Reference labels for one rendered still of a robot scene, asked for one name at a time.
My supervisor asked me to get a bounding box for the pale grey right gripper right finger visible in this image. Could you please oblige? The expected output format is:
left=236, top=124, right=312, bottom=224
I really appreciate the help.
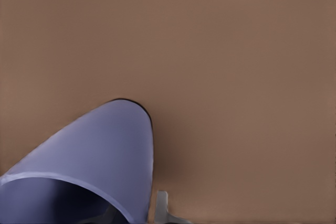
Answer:
left=153, top=190, right=194, bottom=224

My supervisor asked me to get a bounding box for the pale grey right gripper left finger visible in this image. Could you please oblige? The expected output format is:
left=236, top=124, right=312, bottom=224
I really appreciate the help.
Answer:
left=83, top=204, right=122, bottom=224

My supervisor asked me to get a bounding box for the blue cup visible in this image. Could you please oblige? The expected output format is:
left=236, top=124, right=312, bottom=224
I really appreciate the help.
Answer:
left=0, top=99, right=154, bottom=224

